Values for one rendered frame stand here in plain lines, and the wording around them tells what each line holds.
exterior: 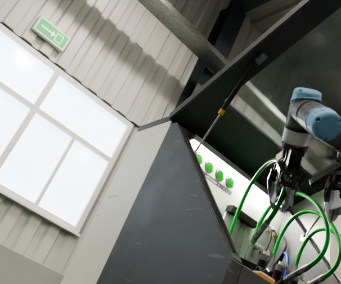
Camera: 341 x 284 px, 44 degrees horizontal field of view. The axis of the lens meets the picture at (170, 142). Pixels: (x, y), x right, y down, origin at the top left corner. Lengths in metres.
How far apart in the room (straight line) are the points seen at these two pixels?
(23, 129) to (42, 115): 0.29
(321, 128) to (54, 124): 4.47
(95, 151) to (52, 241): 1.21
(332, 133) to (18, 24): 4.77
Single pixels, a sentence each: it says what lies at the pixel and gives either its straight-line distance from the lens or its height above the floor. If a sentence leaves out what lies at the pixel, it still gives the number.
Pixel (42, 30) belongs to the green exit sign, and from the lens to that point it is 5.50.
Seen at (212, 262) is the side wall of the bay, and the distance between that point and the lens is 1.03.
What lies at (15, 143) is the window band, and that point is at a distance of 5.09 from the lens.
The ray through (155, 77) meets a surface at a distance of 6.19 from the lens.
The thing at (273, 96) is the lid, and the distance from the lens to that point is 1.60.
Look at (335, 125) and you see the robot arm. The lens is 1.07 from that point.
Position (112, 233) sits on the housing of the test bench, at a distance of 1.52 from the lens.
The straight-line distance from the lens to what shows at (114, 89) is 5.77.
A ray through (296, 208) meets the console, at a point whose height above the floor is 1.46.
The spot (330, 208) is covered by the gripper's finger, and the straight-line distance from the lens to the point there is 1.32.
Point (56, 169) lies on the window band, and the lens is 5.23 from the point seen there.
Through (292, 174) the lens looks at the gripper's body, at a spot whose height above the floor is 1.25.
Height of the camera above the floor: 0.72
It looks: 24 degrees up
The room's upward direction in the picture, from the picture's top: 25 degrees clockwise
